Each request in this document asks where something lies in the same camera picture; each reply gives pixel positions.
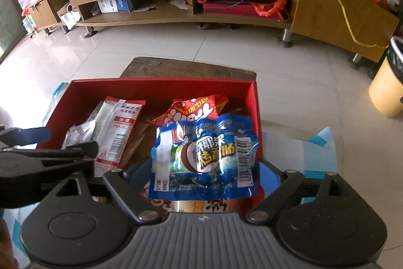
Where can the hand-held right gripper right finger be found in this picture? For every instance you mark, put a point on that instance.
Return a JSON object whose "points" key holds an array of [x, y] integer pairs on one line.
{"points": [[267, 176]]}

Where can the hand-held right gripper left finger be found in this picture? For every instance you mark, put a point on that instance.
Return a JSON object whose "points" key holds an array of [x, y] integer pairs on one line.
{"points": [[140, 174]]}

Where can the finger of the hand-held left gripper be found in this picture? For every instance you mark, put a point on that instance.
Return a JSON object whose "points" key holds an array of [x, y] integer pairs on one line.
{"points": [[83, 150], [34, 135]]}

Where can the small clear silver packet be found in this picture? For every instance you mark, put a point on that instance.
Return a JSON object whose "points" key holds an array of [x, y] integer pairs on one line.
{"points": [[78, 135]]}

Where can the tan snack packet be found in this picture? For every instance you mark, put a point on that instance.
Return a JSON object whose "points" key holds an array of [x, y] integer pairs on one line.
{"points": [[141, 143]]}

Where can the white red-label packet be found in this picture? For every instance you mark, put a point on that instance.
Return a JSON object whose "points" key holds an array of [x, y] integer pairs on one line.
{"points": [[116, 130]]}

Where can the round cake packet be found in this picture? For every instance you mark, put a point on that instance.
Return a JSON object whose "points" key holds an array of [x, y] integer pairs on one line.
{"points": [[189, 206]]}

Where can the blue sausage packet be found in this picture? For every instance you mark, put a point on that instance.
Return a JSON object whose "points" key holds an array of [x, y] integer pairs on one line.
{"points": [[204, 155]]}

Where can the red snack bag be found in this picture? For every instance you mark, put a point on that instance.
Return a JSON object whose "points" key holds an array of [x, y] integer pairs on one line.
{"points": [[189, 111]]}

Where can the red cardboard box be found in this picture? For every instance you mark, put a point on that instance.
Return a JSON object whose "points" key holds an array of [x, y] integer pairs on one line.
{"points": [[157, 89]]}

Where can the person's left hand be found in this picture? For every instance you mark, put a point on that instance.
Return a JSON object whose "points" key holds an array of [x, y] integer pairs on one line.
{"points": [[5, 240]]}

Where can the white storage trolley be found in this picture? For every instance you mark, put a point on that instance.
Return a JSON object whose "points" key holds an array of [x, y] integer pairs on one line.
{"points": [[29, 24]]}

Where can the brown wooden stool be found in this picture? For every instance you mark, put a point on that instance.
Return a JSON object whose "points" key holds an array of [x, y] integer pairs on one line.
{"points": [[189, 67]]}

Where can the white paper bag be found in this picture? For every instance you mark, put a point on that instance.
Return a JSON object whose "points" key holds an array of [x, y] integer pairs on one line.
{"points": [[69, 20]]}

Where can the cream trash bin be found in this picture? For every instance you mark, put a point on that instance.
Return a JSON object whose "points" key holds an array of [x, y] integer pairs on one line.
{"points": [[387, 89]]}

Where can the blue white carton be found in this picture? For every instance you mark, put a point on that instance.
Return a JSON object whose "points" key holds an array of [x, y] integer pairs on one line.
{"points": [[115, 4]]}

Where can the red flat box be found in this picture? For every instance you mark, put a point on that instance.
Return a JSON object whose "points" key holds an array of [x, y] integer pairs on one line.
{"points": [[233, 9]]}

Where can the wooden TV cabinet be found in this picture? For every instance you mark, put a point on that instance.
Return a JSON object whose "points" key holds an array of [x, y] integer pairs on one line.
{"points": [[333, 10]]}

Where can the small white camera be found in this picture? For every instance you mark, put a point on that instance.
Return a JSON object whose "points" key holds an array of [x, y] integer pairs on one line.
{"points": [[70, 8]]}

